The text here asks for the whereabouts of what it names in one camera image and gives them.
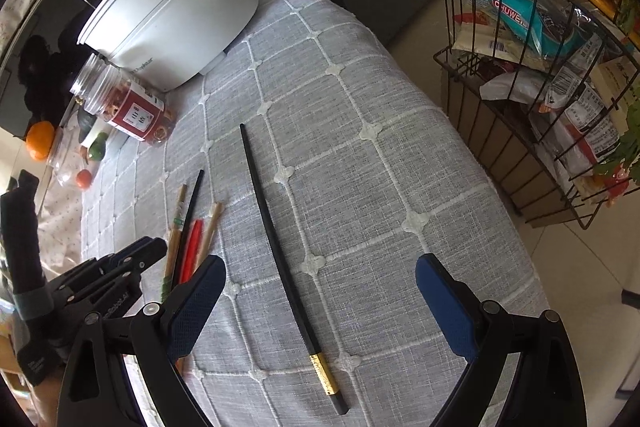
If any bamboo chopstick with green print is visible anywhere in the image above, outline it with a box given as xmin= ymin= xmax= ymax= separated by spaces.
xmin=160 ymin=184 xmax=188 ymax=303

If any plain bamboo chopstick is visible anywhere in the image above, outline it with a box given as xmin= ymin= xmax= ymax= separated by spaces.
xmin=196 ymin=202 xmax=224 ymax=267

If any thin black chopstick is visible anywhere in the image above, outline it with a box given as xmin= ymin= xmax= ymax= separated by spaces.
xmin=170 ymin=169 xmax=204 ymax=289

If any black chopstick with gold band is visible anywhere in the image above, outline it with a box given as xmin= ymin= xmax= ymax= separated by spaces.
xmin=238 ymin=122 xmax=350 ymax=416

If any grey checked tablecloth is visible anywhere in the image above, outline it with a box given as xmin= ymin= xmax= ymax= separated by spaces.
xmin=81 ymin=0 xmax=547 ymax=426

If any large orange citrus fruit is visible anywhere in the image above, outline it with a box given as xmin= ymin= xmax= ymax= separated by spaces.
xmin=25 ymin=120 xmax=55 ymax=161

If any clear jar with red label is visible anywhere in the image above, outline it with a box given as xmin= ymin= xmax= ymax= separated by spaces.
xmin=84 ymin=65 xmax=176 ymax=145

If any black microwave oven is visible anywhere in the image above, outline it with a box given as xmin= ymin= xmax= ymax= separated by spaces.
xmin=1 ymin=0 xmax=102 ymax=139

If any teal snack packet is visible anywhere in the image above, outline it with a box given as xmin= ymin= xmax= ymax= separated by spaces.
xmin=475 ymin=0 xmax=592 ymax=58

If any black wire rack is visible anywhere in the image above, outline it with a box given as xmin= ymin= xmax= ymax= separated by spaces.
xmin=435 ymin=0 xmax=639 ymax=229

